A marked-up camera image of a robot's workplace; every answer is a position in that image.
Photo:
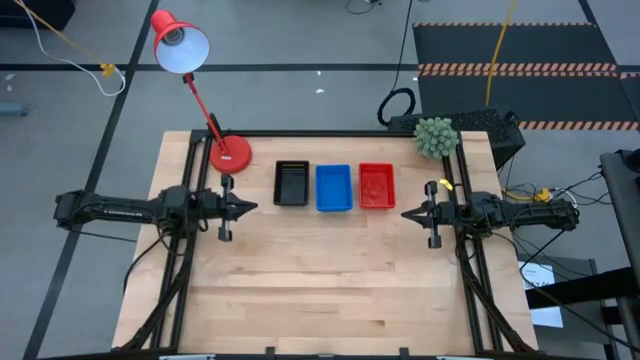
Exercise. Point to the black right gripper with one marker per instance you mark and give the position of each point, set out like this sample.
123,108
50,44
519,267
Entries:
434,215

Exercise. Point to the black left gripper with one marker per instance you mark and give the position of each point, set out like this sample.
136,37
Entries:
226,207

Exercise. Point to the red plastic basket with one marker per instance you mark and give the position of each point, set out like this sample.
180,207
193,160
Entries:
376,187

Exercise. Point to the black plastic basket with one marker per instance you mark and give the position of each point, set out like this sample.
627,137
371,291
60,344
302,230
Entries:
291,187

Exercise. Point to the blue plastic basket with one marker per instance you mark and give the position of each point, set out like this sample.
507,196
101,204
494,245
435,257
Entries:
334,189

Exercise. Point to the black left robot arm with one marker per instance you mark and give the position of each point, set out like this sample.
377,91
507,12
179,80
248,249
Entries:
115,212

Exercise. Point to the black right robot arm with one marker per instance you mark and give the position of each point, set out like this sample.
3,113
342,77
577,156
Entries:
525,214

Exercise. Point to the red desk lamp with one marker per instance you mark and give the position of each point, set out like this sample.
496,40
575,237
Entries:
230,155

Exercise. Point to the green artificial plant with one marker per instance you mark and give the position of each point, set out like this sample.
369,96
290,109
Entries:
435,139

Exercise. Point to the black computer case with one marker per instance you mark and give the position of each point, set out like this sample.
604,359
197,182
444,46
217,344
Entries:
480,122

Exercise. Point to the white paper sheet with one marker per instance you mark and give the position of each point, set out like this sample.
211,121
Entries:
537,275

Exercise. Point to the black hazard-striped floor mat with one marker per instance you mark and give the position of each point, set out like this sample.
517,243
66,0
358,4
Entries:
525,47

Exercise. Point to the black side desk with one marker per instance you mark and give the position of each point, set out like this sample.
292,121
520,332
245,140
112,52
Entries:
622,200

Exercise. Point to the grey floor object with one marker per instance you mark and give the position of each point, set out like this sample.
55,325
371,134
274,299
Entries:
14,110

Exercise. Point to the black box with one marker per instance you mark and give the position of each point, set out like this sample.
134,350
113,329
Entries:
35,12

